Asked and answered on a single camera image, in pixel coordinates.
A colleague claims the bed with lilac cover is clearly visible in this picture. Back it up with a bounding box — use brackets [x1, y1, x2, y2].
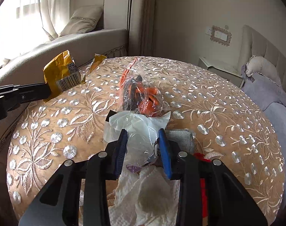
[241, 64, 286, 208]

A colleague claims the framed wall switch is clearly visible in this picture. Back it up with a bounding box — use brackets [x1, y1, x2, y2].
[210, 26, 231, 47]

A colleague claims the white plastic bag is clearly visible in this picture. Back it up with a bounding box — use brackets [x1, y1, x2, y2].
[103, 111, 171, 169]

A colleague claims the grey cloth piece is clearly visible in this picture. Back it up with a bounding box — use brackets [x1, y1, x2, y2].
[165, 129, 195, 154]

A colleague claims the beige cushion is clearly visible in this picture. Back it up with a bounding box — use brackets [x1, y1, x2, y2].
[60, 5, 103, 37]

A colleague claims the white pillow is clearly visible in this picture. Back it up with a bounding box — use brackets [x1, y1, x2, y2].
[245, 56, 282, 86]

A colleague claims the beige window seat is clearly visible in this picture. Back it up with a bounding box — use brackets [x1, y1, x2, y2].
[0, 29, 129, 86]

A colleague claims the orange printed clear wrapper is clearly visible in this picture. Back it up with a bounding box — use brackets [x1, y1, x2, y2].
[118, 57, 170, 117]

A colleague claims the white nightstand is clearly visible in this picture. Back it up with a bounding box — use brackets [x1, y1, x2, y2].
[198, 57, 244, 88]

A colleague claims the white crumpled tissue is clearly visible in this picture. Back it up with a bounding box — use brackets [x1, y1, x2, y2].
[109, 165, 180, 225]

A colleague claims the white curtain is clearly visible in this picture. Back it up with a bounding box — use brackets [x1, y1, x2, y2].
[0, 0, 70, 60]

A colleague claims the yellow snack wrapper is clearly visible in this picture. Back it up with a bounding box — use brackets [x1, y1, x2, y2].
[43, 50, 107, 103]

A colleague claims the beige tufted headboard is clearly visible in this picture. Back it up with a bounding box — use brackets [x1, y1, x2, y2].
[237, 25, 286, 92]

